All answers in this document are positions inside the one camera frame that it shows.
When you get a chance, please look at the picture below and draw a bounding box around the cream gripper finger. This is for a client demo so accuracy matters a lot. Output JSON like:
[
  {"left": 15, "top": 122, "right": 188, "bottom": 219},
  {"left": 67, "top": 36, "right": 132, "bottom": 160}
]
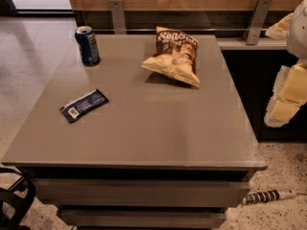
[
  {"left": 264, "top": 61, "right": 307, "bottom": 127},
  {"left": 265, "top": 12, "right": 293, "bottom": 39}
]

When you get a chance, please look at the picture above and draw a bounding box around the black office chair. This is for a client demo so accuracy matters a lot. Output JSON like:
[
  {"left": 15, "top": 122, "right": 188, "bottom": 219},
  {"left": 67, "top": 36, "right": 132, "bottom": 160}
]
[{"left": 0, "top": 167, "right": 35, "bottom": 230}]

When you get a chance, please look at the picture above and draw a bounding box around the left metal wall bracket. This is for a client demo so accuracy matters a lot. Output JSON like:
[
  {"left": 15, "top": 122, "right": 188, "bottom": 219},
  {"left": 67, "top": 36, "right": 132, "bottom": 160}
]
[{"left": 109, "top": 0, "right": 127, "bottom": 35}]

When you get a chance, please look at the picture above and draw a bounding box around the white power strip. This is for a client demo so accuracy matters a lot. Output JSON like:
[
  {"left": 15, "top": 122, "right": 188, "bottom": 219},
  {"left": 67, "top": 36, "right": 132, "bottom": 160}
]
[{"left": 241, "top": 189, "right": 297, "bottom": 205}]

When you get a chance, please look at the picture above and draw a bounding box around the grey drawer cabinet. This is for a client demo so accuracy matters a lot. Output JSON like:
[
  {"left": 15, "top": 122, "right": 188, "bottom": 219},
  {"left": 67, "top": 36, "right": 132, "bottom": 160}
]
[{"left": 3, "top": 35, "right": 266, "bottom": 230}]

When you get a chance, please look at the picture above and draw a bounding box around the blue soda can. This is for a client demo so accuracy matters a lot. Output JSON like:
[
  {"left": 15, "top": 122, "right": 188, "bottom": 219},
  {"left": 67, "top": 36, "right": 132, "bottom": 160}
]
[{"left": 75, "top": 26, "right": 101, "bottom": 66}]

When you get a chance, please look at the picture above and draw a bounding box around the dark blue snack wrapper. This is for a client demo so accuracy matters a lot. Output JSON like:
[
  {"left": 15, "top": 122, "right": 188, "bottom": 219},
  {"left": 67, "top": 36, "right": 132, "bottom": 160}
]
[{"left": 59, "top": 89, "right": 108, "bottom": 124}]

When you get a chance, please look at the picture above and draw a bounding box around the metal wall bracket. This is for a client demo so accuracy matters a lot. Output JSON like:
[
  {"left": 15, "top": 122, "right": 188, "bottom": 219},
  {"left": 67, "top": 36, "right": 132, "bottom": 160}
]
[
  {"left": 243, "top": 0, "right": 273, "bottom": 45},
  {"left": 109, "top": 0, "right": 127, "bottom": 35}
]

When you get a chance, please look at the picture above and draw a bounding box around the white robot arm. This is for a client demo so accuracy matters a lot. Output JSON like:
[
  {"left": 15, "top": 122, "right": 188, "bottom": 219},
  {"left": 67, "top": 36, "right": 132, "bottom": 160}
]
[{"left": 264, "top": 0, "right": 307, "bottom": 127}]

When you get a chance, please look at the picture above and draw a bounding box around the right metal wall bracket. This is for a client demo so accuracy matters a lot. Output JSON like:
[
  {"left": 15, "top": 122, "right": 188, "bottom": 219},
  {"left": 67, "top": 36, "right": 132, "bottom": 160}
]
[{"left": 243, "top": 0, "right": 273, "bottom": 45}]

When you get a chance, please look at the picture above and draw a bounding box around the brown chip bag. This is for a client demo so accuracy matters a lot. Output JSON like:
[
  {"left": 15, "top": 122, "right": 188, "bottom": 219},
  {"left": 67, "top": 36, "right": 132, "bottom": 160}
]
[{"left": 142, "top": 27, "right": 200, "bottom": 87}]

